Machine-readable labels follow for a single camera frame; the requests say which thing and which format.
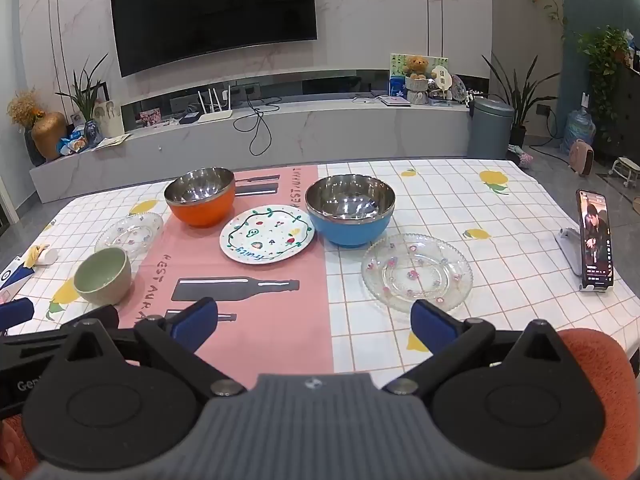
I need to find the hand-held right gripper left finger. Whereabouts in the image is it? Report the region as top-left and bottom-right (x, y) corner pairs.
(47, 297), (246, 401)

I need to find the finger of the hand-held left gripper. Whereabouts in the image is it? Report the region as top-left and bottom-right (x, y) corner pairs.
(0, 305), (121, 356)
(0, 297), (34, 333)

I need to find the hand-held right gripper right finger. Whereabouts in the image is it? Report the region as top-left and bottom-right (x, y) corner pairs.
(382, 299), (568, 398)

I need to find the green ceramic bowl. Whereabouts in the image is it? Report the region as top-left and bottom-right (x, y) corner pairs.
(73, 247), (132, 306)

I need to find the large glass plate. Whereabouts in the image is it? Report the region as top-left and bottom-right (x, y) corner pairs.
(361, 233), (474, 314)

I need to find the small glass plate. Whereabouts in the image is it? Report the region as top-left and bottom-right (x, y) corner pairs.
(95, 212), (165, 256)

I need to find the orange steel bowl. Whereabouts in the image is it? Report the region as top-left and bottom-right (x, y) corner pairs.
(164, 167), (237, 229)

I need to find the white printed plate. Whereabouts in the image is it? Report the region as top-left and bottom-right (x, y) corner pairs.
(219, 204), (316, 265)

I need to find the blue steel bowl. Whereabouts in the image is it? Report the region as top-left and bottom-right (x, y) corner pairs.
(305, 175), (397, 248)

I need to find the blue and white box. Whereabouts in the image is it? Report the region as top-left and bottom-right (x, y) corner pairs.
(0, 255), (36, 291)

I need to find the orange fuzzy chair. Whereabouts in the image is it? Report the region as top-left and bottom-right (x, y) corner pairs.
(557, 327), (640, 480)
(0, 415), (37, 480)

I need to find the pink bottle print cloth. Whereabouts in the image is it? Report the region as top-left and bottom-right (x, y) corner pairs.
(127, 165), (335, 376)

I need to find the checkered lemon tablecloth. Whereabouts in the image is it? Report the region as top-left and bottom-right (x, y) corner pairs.
(0, 159), (640, 376)

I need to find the white phone stand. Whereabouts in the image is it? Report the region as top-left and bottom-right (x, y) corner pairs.
(554, 227), (616, 293)

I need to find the black vase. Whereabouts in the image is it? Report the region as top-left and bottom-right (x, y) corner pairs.
(24, 127), (46, 167)

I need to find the blue snack packet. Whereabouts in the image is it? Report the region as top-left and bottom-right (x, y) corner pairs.
(56, 127), (91, 155)

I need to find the paper envelope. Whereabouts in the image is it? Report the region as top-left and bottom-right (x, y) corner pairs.
(95, 132), (132, 150)

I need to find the golden vase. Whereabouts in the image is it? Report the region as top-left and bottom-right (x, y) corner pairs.
(31, 111), (68, 162)

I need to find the black smartphone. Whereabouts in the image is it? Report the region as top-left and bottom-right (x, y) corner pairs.
(576, 189), (615, 291)

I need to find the white elephant print bag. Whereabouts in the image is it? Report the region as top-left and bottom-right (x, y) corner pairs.
(92, 100), (125, 137)

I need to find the grey trash can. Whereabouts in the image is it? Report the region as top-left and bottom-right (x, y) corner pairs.
(467, 97), (516, 160)

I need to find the white router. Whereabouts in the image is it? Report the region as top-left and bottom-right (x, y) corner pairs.
(197, 87), (236, 122)

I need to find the dried flower bunch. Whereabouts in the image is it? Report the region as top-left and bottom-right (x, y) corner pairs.
(7, 89), (46, 128)

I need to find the green plant in blue vase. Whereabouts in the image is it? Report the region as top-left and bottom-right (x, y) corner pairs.
(55, 54), (110, 148)

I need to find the pink heater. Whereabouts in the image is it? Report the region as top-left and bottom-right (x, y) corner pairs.
(569, 139), (595, 177)

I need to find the tall potted plant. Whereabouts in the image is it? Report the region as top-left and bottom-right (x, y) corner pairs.
(481, 54), (561, 148)

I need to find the white paddle fan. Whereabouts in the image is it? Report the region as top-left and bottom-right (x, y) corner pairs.
(430, 64), (453, 101)

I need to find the water jug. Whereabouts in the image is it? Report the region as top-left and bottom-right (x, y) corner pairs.
(564, 107), (597, 153)

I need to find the white step stool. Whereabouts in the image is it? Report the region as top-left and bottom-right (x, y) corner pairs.
(610, 156), (640, 188)

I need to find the teddy bear bouquet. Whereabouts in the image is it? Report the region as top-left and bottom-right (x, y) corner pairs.
(403, 55), (433, 106)

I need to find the green picture card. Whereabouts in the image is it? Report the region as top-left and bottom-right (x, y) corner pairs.
(389, 53), (448, 98)

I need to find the bushy green plant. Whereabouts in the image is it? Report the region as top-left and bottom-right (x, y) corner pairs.
(577, 25), (633, 86)

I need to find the black cable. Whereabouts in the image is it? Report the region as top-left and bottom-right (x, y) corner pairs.
(232, 95), (281, 157)

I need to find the black wall television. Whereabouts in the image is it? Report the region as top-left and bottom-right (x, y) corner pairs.
(109, 0), (319, 78)

